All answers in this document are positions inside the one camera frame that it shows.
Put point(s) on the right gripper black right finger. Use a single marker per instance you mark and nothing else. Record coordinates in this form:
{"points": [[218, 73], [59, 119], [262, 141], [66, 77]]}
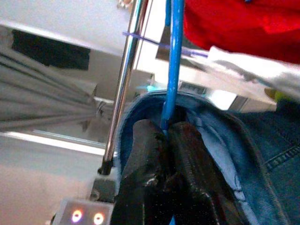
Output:
{"points": [[192, 168]]}

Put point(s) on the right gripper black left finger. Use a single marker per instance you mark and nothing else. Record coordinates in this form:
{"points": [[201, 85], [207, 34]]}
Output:
{"points": [[143, 164]]}

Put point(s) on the blue denim shorts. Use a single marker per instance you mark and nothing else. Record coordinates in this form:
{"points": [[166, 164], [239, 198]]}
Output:
{"points": [[269, 140]]}

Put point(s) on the blue plastic hanger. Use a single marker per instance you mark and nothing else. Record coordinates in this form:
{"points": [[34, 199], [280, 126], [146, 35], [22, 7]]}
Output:
{"points": [[174, 47]]}

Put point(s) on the purple plastic hanger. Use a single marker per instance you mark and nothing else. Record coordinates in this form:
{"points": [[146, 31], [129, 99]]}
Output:
{"points": [[152, 41]]}

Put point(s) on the chrome clothes rack black legs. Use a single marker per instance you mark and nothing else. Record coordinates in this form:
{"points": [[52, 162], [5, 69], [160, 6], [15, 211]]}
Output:
{"points": [[126, 70]]}

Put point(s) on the white monster print T-shirt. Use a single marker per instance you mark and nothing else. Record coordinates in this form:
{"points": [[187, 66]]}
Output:
{"points": [[234, 70]]}

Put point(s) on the grey curtain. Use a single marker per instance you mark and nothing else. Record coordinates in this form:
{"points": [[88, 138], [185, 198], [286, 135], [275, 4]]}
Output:
{"points": [[47, 98]]}

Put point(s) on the plain red shirt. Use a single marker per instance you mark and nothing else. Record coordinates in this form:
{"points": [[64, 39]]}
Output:
{"points": [[234, 23]]}

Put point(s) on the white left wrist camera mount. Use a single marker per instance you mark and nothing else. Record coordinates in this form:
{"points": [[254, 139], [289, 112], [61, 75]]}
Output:
{"points": [[89, 211]]}

